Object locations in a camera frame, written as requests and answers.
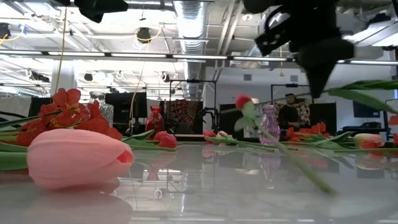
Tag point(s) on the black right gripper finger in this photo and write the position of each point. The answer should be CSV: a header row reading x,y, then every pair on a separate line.
x,y
323,62

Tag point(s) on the black metal stand frame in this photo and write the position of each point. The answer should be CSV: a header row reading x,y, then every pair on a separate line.
x,y
292,85
192,81

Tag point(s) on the red glass vase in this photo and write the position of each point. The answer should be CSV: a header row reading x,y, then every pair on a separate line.
x,y
154,123

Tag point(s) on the clear glass vase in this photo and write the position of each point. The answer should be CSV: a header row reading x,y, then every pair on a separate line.
x,y
107,112

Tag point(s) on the dark wall monitor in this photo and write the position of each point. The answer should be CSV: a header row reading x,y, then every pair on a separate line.
x,y
366,109

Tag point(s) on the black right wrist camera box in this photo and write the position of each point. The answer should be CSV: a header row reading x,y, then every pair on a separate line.
x,y
273,34

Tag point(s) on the purple glass vase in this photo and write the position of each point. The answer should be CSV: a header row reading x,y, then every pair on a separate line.
x,y
275,121

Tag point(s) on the floral patterned cloth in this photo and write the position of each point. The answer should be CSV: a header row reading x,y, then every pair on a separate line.
x,y
304,112

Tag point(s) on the long ceiling light rail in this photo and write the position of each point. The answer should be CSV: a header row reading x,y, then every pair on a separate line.
x,y
140,55

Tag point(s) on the silver ceiling ventilation duct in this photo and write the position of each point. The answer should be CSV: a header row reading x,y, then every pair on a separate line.
x,y
191,25

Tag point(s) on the black ceiling-hung camera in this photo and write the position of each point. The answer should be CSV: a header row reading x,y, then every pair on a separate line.
x,y
144,35

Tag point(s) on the mandala print tapestry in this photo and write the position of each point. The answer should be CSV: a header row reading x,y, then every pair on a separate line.
x,y
183,113

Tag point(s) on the red small-blossom flower bunch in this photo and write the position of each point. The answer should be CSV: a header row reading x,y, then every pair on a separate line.
x,y
66,118
311,129

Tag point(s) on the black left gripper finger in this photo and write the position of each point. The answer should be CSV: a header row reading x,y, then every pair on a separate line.
x,y
93,15
109,5

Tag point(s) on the person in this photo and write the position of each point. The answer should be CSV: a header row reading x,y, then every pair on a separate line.
x,y
288,116

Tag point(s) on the black computer monitor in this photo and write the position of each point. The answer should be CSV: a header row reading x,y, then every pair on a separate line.
x,y
124,105

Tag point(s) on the black partition panel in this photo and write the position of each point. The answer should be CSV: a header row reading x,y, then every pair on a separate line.
x,y
323,113
230,121

